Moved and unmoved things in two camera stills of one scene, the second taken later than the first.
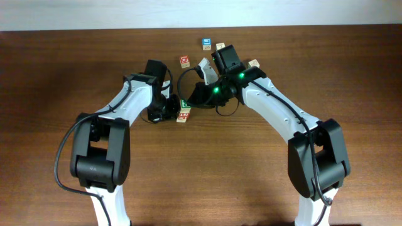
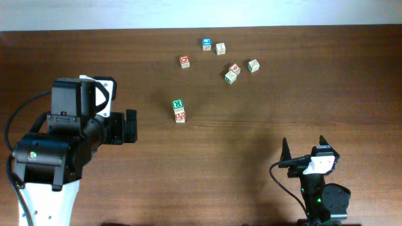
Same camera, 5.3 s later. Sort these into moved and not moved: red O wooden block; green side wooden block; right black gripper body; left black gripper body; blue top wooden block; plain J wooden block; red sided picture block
Moved: left black gripper body; red sided picture block; right black gripper body
Not moved: plain J wooden block; green side wooden block; blue top wooden block; red O wooden block
